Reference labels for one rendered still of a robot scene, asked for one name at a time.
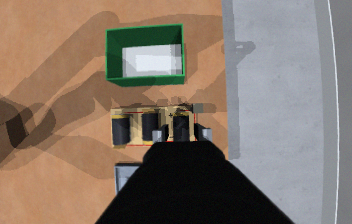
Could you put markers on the green open box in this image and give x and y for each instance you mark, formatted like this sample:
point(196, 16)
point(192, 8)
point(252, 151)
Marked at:
point(144, 51)

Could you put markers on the black battery with yellow end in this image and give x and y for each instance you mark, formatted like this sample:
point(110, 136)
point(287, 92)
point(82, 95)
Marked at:
point(149, 123)
point(181, 126)
point(120, 129)

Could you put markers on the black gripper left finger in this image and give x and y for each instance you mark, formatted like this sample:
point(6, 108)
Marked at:
point(161, 135)

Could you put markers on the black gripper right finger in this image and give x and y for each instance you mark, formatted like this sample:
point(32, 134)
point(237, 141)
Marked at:
point(201, 133)

